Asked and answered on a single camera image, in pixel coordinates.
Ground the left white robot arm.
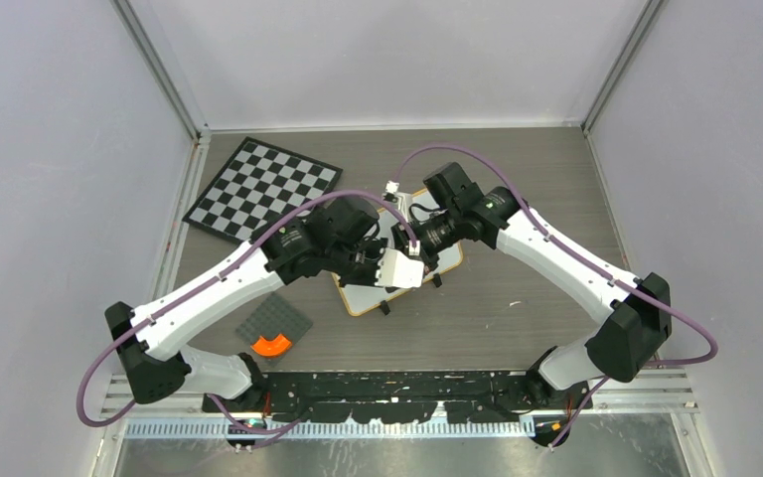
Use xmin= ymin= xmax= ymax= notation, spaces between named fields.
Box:
xmin=104 ymin=190 xmax=386 ymax=411

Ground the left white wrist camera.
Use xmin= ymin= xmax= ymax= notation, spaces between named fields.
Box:
xmin=374 ymin=248 xmax=424 ymax=289

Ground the orange curved block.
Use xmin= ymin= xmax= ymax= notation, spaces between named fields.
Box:
xmin=250 ymin=333 xmax=294 ymax=359

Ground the purple cable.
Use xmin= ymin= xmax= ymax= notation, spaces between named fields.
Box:
xmin=76 ymin=189 xmax=422 ymax=450
xmin=390 ymin=143 xmax=719 ymax=451

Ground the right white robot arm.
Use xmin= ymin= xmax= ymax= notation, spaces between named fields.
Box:
xmin=413 ymin=162 xmax=672 ymax=408

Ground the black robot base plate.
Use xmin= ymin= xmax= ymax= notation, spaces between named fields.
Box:
xmin=202 ymin=371 xmax=590 ymax=424

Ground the black white chessboard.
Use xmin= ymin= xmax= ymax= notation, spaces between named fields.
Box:
xmin=183 ymin=137 xmax=343 ymax=244

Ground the white slotted cable duct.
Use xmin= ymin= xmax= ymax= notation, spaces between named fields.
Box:
xmin=124 ymin=415 xmax=535 ymax=440

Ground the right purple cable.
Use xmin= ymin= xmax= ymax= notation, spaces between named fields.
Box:
xmin=390 ymin=143 xmax=719 ymax=451

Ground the aluminium frame rail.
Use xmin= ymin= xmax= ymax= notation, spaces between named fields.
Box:
xmin=76 ymin=132 xmax=217 ymax=427

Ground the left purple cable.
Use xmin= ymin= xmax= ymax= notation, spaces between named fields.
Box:
xmin=76 ymin=189 xmax=422 ymax=450

